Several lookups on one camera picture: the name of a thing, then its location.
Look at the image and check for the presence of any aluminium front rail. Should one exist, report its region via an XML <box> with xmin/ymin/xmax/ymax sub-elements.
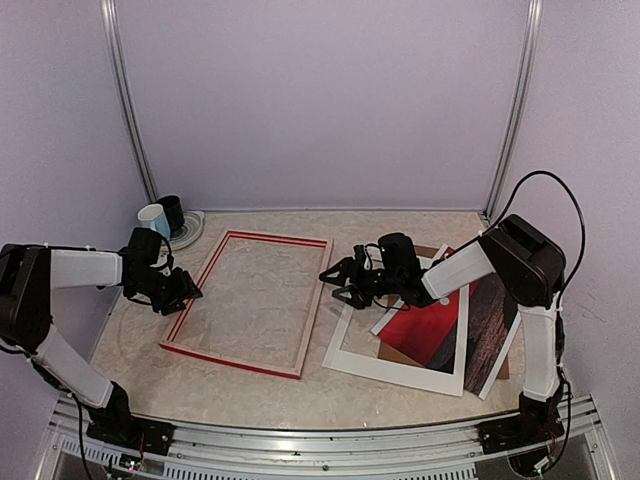
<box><xmin>33</xmin><ymin>396</ymin><xmax>619</xmax><ymax>479</ymax></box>

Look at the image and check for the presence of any left aluminium corner post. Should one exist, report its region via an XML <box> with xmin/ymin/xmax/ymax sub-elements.
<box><xmin>100</xmin><ymin>0</ymin><xmax>158</xmax><ymax>203</ymax></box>

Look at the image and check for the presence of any right aluminium corner post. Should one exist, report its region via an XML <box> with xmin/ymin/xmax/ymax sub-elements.
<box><xmin>482</xmin><ymin>0</ymin><xmax>543</xmax><ymax>221</ymax></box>

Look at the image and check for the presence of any dark green mug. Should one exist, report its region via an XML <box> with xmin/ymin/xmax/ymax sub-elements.
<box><xmin>157</xmin><ymin>195</ymin><xmax>185</xmax><ymax>238</ymax></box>

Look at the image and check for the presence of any light blue mug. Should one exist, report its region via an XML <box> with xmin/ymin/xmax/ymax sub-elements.
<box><xmin>137</xmin><ymin>203</ymin><xmax>171</xmax><ymax>240</ymax></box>

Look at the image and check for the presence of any brown cardboard backing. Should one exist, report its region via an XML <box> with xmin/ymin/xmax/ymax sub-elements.
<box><xmin>377</xmin><ymin>246</ymin><xmax>510</xmax><ymax>380</ymax></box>

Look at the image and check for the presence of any aluminium corner post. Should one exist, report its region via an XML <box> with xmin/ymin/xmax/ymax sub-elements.
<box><xmin>100</xmin><ymin>0</ymin><xmax>158</xmax><ymax>203</ymax></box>
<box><xmin>482</xmin><ymin>0</ymin><xmax>543</xmax><ymax>221</ymax></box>

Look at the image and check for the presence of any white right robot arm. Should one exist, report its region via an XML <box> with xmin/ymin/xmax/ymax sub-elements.
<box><xmin>319</xmin><ymin>212</ymin><xmax>575</xmax><ymax>444</ymax></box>

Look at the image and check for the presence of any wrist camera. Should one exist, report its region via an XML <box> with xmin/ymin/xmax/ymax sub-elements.
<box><xmin>354</xmin><ymin>243</ymin><xmax>382</xmax><ymax>270</ymax></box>
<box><xmin>150</xmin><ymin>251</ymin><xmax>174</xmax><ymax>275</ymax></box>

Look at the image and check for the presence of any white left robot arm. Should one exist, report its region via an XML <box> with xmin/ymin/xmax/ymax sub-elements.
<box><xmin>1</xmin><ymin>227</ymin><xmax>202</xmax><ymax>445</ymax></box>

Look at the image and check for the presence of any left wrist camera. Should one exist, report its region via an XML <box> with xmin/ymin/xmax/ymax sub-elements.
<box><xmin>150</xmin><ymin>251</ymin><xmax>174</xmax><ymax>275</ymax></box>

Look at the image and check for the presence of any red and black photo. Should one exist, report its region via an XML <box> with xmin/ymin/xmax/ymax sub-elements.
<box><xmin>372</xmin><ymin>274</ymin><xmax>519</xmax><ymax>399</ymax></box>

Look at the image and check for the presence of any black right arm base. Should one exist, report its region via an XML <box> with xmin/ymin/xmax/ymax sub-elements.
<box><xmin>478</xmin><ymin>386</ymin><xmax>565</xmax><ymax>454</ymax></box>

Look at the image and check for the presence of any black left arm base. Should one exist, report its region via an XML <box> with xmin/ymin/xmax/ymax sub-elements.
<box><xmin>87</xmin><ymin>417</ymin><xmax>176</xmax><ymax>456</ymax></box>

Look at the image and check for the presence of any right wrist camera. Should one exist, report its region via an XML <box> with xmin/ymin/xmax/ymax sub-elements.
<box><xmin>354</xmin><ymin>243</ymin><xmax>382</xmax><ymax>270</ymax></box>

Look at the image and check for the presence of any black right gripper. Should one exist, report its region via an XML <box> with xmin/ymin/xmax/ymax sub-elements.
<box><xmin>318</xmin><ymin>257</ymin><xmax>401</xmax><ymax>309</ymax></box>

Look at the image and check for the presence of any white round plate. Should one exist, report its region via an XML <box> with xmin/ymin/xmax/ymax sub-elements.
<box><xmin>169</xmin><ymin>211</ymin><xmax>205</xmax><ymax>251</ymax></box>

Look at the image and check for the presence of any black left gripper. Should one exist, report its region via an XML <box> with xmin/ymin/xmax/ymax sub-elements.
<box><xmin>127</xmin><ymin>266</ymin><xmax>202</xmax><ymax>316</ymax></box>

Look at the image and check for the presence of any white photo mat border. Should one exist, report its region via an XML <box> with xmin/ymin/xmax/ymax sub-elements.
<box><xmin>321</xmin><ymin>252</ymin><xmax>471</xmax><ymax>399</ymax></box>

